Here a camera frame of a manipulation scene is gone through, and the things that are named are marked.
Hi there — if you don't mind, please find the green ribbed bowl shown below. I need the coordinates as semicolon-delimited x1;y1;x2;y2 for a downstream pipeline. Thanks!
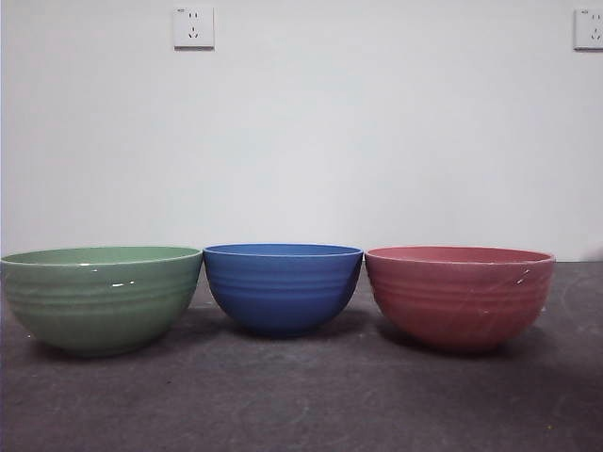
1;245;204;358

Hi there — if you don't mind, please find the red ribbed bowl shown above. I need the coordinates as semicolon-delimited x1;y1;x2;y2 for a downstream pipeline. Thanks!
365;245;556;354

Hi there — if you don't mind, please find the white wall socket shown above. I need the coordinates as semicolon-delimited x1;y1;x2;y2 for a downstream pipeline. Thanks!
172;6;216;51
573;8;603;52

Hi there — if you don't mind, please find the blue ribbed bowl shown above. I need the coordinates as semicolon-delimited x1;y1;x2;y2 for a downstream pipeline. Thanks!
203;242;365;338

